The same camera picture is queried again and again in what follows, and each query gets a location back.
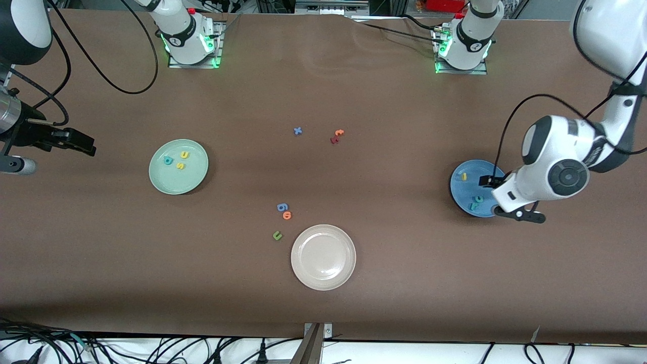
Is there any brown table cover sheet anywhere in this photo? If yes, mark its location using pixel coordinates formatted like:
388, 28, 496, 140
0, 8, 647, 344

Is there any beige round plate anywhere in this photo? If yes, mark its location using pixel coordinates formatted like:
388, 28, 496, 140
291, 224, 357, 291

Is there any black cable on table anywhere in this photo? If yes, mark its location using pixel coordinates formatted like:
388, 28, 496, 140
349, 14, 436, 41

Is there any white lower shelf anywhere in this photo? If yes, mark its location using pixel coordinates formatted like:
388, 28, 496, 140
0, 331, 647, 364

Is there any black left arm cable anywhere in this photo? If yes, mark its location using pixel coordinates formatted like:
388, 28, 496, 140
490, 0, 647, 180

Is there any pale green round plate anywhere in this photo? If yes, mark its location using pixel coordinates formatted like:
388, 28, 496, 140
149, 139, 209, 196

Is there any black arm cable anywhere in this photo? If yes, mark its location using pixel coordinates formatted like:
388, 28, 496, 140
490, 0, 647, 180
8, 0, 159, 127

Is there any blue round plate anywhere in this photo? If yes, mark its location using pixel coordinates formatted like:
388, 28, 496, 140
450, 160, 506, 218

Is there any red background box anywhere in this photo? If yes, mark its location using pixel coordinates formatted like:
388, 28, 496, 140
425, 0, 468, 13

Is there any metal camera pole bracket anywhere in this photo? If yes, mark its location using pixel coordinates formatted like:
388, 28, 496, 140
302, 322, 334, 364

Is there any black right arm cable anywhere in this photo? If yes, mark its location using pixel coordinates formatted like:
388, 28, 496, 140
8, 0, 159, 127

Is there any teal floor cable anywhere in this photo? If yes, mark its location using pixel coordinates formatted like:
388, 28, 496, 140
70, 333, 95, 352

